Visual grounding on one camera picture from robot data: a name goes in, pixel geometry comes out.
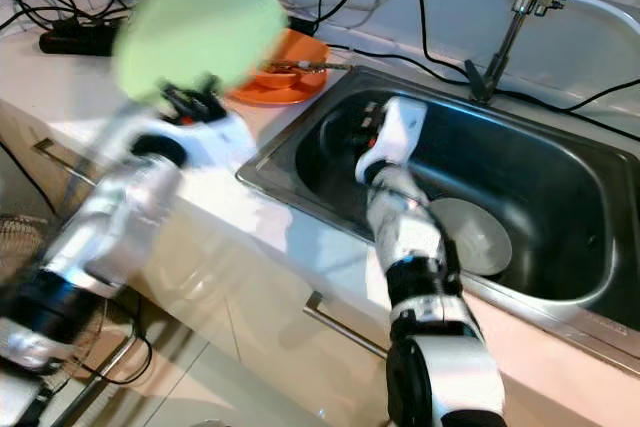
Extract light green plate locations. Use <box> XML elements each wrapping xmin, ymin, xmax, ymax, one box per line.
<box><xmin>110</xmin><ymin>0</ymin><xmax>289</xmax><ymax>103</ymax></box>

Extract white ceramic bowl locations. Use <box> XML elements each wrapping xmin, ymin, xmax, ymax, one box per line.
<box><xmin>428</xmin><ymin>197</ymin><xmax>513</xmax><ymax>278</ymax></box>

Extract stainless steel kitchen sink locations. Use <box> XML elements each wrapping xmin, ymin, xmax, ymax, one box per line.
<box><xmin>238</xmin><ymin>65</ymin><xmax>640</xmax><ymax>378</ymax></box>

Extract cream kitchen base cabinet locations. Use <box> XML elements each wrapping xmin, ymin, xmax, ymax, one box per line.
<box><xmin>0</xmin><ymin>87</ymin><xmax>640</xmax><ymax>427</ymax></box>

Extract orange plastic plate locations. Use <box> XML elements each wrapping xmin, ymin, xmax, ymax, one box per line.
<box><xmin>225</xmin><ymin>29</ymin><xmax>331</xmax><ymax>106</ymax></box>

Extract black power strip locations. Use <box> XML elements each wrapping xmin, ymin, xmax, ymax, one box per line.
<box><xmin>38</xmin><ymin>22</ymin><xmax>121</xmax><ymax>56</ymax></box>

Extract chrome sink faucet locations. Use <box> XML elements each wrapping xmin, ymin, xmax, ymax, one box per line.
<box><xmin>465</xmin><ymin>0</ymin><xmax>571</xmax><ymax>103</ymax></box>

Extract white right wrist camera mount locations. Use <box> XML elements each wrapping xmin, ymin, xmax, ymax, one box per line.
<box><xmin>357</xmin><ymin>97</ymin><xmax>427</xmax><ymax>183</ymax></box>

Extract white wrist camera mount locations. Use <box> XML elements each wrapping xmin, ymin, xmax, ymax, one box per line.
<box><xmin>357</xmin><ymin>97</ymin><xmax>427</xmax><ymax>183</ymax></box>
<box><xmin>145</xmin><ymin>112</ymin><xmax>258</xmax><ymax>176</ymax></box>

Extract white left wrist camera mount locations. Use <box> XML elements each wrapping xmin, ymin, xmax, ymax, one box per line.
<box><xmin>145</xmin><ymin>112</ymin><xmax>258</xmax><ymax>176</ymax></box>

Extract metal utensil twisted handle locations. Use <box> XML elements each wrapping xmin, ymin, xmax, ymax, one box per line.
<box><xmin>265</xmin><ymin>60</ymin><xmax>351</xmax><ymax>73</ymax></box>

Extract silver bar cabinet handle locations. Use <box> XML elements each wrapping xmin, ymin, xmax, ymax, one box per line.
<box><xmin>305</xmin><ymin>292</ymin><xmax>391</xmax><ymax>358</ymax></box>
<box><xmin>32</xmin><ymin>137</ymin><xmax>101</xmax><ymax>183</ymax></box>

